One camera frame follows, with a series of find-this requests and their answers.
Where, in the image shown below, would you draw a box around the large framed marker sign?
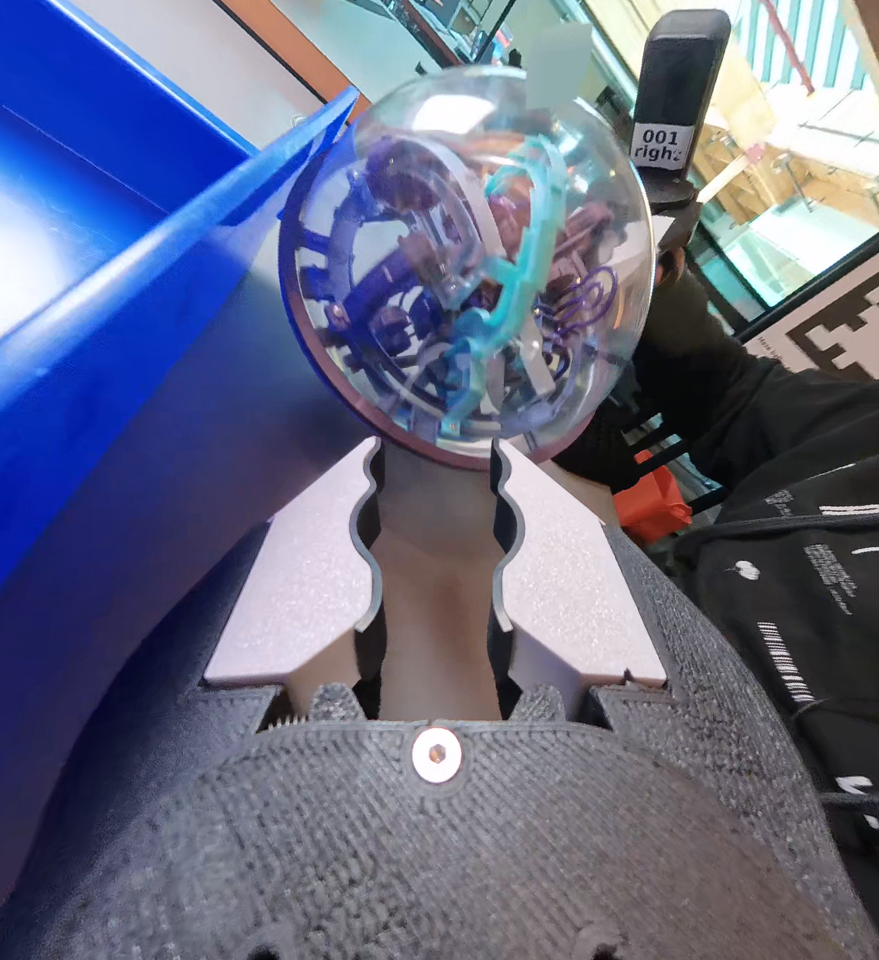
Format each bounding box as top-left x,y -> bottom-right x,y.
739,225 -> 879,380

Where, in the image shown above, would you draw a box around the orange object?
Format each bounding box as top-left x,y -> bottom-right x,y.
619,448 -> 693,550

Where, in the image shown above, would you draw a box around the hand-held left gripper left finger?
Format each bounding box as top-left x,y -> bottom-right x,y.
203,437 -> 387,715

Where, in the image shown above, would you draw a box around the person's black printed hoodie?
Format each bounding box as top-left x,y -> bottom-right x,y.
672,375 -> 879,960

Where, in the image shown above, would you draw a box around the blue plastic bin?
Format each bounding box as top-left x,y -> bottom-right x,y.
0,0 -> 362,639

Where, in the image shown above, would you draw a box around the person's right forearm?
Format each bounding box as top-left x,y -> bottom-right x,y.
559,258 -> 793,496

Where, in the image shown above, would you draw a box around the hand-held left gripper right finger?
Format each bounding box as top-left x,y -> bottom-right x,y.
489,437 -> 669,720

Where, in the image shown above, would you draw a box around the clear maze ball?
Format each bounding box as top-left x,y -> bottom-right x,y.
278,66 -> 654,472

